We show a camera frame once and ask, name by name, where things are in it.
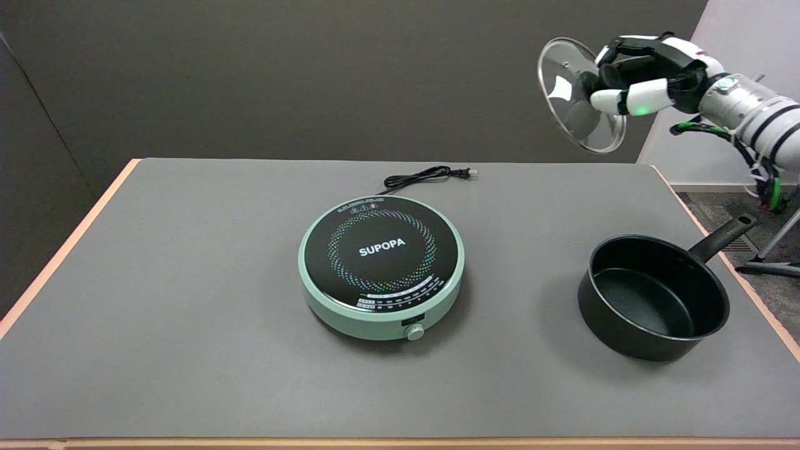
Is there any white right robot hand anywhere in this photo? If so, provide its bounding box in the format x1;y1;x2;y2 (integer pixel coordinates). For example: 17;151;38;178
589;33;727;118

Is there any glass pot lid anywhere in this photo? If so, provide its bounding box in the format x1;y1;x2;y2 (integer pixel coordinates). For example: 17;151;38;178
537;37;627;154

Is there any black saucepan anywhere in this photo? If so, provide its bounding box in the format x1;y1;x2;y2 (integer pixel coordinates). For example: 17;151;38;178
577;214;759;363

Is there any grey wheeled stand leg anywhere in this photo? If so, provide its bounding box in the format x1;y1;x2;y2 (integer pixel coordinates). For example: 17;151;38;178
736;207;800;278

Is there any green induction cooker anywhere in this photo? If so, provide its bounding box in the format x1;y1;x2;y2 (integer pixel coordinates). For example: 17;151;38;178
297;194;466;342

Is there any black power cord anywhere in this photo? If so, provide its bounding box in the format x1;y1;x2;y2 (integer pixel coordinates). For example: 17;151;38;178
375;166;478;196

